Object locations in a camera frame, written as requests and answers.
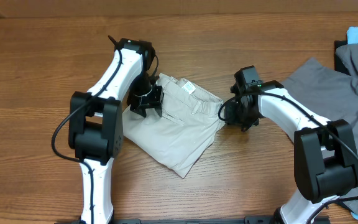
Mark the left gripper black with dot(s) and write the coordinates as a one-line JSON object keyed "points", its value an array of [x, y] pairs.
{"points": [[154, 102]]}

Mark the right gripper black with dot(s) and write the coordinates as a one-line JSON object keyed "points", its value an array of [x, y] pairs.
{"points": [[230, 120]]}

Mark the beige shorts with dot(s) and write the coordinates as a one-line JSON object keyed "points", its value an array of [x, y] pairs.
{"points": [[184, 130]]}

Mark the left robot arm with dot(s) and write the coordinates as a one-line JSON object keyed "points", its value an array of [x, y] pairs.
{"points": [[95, 123]]}

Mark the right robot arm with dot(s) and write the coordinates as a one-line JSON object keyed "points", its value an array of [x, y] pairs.
{"points": [[325, 154]]}

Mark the black garment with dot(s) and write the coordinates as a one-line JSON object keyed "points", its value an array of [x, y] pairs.
{"points": [[338, 64]]}

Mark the grey shorts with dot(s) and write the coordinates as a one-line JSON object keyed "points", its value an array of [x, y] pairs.
{"points": [[329, 93]]}

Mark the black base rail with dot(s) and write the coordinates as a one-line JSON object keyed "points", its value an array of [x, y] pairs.
{"points": [[197, 221]]}

